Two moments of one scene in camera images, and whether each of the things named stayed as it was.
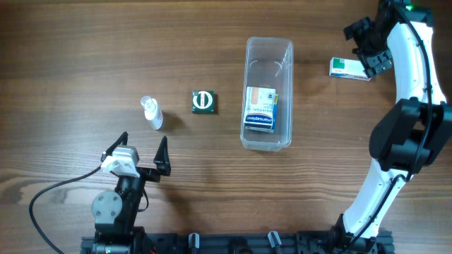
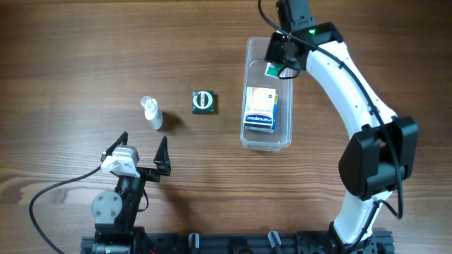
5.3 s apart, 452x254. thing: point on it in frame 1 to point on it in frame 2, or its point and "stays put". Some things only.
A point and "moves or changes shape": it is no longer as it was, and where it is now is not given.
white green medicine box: [347, 68] moves or changes shape
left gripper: [143, 171] stays put
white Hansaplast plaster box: [260, 109] stays put
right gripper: [371, 54] to [274, 49]
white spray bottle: [152, 112] stays put
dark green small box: [203, 101] stays put
